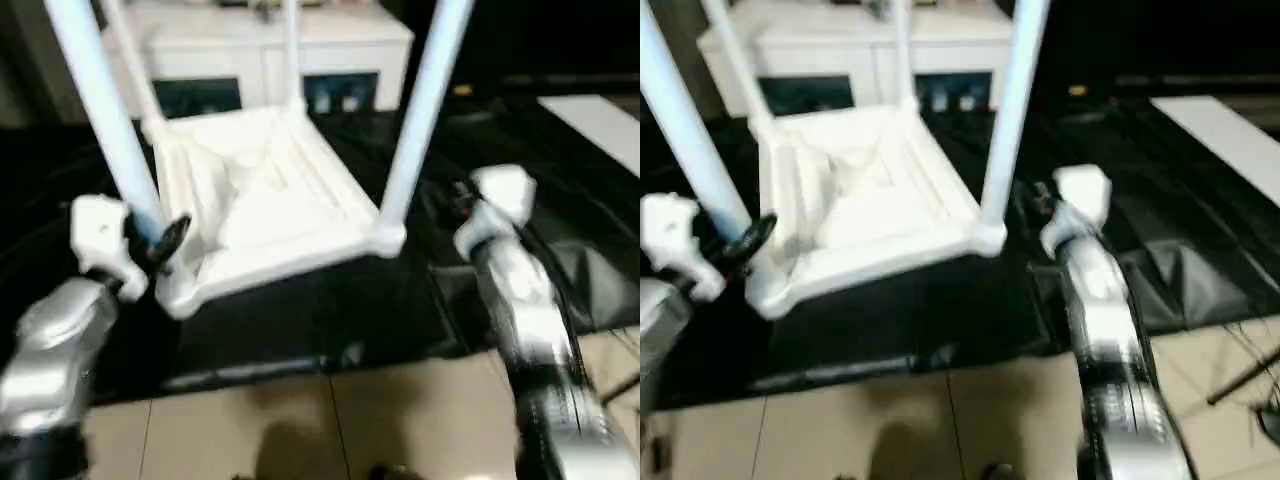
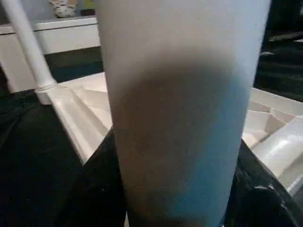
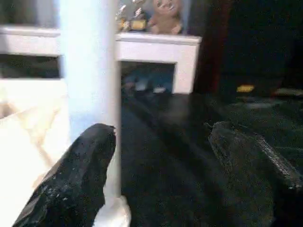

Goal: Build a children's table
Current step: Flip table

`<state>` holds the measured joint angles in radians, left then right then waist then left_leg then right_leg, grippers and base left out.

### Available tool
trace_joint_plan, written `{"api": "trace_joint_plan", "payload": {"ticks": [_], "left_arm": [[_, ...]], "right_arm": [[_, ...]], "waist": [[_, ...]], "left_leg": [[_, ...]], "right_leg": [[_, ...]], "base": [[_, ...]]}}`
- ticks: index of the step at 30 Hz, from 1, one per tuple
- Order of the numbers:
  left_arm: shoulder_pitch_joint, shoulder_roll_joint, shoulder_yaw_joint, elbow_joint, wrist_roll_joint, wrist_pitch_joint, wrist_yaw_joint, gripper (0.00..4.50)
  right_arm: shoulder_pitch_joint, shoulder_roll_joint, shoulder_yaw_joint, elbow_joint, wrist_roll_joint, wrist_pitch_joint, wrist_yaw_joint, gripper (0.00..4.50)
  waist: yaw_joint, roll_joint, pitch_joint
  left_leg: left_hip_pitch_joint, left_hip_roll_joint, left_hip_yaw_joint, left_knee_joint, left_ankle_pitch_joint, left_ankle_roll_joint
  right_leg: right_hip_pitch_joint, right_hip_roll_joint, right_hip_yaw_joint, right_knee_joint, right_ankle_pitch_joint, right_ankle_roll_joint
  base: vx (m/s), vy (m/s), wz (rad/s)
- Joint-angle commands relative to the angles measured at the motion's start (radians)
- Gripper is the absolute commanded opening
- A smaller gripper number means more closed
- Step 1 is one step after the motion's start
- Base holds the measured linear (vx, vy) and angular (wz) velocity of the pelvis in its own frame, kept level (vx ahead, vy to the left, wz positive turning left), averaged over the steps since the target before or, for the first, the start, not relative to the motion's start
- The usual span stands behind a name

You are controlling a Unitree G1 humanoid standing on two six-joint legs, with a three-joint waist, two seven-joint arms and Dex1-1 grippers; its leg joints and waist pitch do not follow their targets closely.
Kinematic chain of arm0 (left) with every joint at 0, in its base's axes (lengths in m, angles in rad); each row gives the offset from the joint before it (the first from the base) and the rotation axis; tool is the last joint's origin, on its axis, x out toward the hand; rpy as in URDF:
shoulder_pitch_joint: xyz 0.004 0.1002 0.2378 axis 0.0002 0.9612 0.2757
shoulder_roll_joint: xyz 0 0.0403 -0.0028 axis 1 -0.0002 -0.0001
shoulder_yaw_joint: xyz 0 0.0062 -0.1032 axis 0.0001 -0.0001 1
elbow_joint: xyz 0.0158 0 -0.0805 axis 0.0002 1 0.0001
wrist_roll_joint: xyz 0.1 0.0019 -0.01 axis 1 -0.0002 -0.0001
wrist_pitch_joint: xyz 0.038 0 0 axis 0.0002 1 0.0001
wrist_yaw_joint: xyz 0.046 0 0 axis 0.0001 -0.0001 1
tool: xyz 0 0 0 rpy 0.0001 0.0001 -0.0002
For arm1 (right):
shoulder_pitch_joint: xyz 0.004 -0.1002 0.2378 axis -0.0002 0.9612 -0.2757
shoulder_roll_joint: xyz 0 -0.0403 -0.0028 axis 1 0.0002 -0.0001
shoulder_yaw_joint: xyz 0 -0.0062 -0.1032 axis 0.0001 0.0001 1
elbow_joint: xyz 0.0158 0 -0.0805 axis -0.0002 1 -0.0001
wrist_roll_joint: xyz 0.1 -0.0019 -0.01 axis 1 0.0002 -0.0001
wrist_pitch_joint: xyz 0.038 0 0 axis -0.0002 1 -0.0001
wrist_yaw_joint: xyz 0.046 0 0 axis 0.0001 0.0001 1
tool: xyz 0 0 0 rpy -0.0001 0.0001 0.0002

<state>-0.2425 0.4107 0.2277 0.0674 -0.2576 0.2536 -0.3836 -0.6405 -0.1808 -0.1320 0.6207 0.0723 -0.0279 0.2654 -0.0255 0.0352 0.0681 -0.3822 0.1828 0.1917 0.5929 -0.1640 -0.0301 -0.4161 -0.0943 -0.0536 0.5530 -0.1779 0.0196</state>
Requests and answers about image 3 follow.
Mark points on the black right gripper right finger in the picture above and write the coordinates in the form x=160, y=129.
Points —
x=255, y=179

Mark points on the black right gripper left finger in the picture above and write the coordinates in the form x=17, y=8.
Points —
x=71, y=179

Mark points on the white plastic table top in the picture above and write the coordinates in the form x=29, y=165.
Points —
x=23, y=142

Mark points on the white plastic table leg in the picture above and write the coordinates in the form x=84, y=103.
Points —
x=90, y=59

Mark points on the black mat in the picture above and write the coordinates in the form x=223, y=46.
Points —
x=177, y=165

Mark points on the small yellow tag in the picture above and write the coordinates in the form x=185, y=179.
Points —
x=245, y=89

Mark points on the white cabinet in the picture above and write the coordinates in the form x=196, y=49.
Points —
x=154, y=47

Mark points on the pink figure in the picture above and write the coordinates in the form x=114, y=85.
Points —
x=165, y=19

